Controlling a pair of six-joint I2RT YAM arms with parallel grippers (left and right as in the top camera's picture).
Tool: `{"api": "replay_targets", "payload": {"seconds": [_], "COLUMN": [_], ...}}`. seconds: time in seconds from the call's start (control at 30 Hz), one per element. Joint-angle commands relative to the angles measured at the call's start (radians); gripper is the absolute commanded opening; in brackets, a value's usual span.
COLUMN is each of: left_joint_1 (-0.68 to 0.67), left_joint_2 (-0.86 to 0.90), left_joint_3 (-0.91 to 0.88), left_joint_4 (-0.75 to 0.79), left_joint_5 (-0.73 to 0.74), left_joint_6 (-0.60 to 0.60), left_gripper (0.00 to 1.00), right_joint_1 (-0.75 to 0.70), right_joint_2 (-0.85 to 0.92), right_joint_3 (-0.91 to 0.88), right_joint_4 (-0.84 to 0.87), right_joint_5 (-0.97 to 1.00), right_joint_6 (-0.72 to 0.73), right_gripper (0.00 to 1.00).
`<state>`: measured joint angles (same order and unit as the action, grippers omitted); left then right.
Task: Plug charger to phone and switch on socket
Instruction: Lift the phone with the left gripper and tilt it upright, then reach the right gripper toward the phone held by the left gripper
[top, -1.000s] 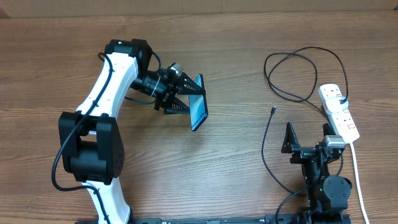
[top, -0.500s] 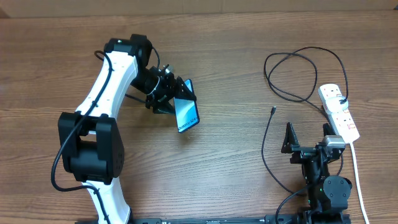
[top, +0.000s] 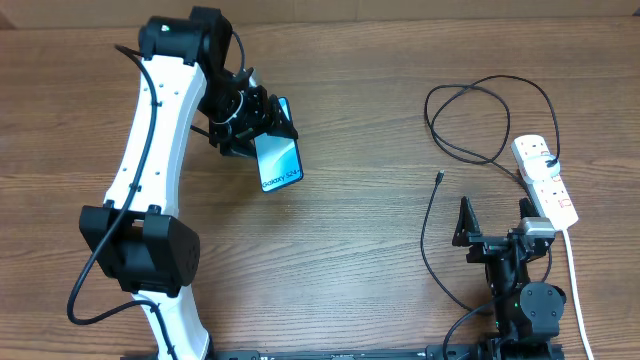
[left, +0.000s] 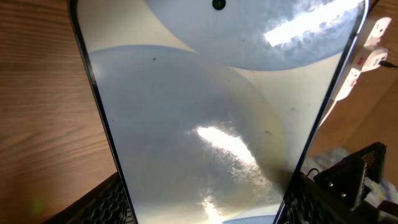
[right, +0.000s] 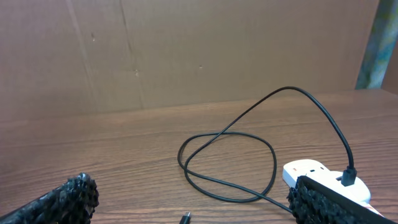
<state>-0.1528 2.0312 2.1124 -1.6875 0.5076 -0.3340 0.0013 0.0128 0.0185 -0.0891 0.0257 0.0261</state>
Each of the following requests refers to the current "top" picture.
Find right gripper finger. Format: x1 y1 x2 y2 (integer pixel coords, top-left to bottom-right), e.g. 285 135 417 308
452 196 482 247
519 197 539 219

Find white charger plug adapter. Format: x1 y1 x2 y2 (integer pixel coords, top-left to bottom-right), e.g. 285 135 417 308
520 154 561 184

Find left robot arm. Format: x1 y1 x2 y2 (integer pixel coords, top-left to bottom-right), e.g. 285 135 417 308
79 6 304 359

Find Galaxy smartphone with teal screen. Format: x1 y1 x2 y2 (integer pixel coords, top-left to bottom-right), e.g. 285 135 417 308
253 96 305 194

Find black USB charging cable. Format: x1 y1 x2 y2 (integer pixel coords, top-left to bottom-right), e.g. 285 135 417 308
419 74 561 314

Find white power strip cord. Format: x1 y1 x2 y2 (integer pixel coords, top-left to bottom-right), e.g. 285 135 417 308
561 228 595 360

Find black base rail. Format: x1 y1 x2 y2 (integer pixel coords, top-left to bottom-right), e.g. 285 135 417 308
206 344 565 360

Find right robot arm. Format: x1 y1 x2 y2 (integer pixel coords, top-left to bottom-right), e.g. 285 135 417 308
442 197 567 360

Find white power strip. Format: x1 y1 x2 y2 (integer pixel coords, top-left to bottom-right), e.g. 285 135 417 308
511 135 579 231

